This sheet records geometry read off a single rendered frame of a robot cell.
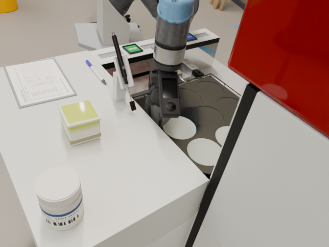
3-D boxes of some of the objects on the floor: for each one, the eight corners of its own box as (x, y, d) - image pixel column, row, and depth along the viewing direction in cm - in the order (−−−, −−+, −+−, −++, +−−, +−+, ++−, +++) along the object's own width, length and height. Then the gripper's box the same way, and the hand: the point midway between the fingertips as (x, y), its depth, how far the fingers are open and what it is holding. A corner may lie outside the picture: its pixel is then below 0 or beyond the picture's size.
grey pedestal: (72, 119, 210) (58, 7, 155) (130, 112, 224) (136, 8, 169) (80, 174, 175) (66, 54, 121) (148, 161, 189) (164, 49, 135)
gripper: (182, 50, 74) (171, 112, 88) (148, 48, 72) (142, 111, 86) (188, 67, 67) (175, 132, 82) (150, 65, 66) (143, 132, 80)
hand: (159, 125), depth 81 cm, fingers closed
